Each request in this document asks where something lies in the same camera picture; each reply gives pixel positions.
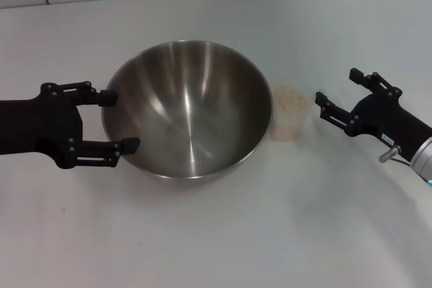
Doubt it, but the clear plastic cup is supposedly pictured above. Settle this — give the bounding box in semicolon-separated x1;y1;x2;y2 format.
269;84;309;142

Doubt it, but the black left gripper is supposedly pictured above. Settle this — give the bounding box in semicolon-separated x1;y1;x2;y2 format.
0;81;141;169

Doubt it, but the stainless steel mixing bowl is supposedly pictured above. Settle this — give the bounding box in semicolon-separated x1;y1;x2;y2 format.
101;40;273;179

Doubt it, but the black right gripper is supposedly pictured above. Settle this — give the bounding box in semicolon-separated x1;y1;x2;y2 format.
314;67;432;165

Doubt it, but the right gripper cable with plug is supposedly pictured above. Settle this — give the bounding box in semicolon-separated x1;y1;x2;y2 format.
378;145;414;168

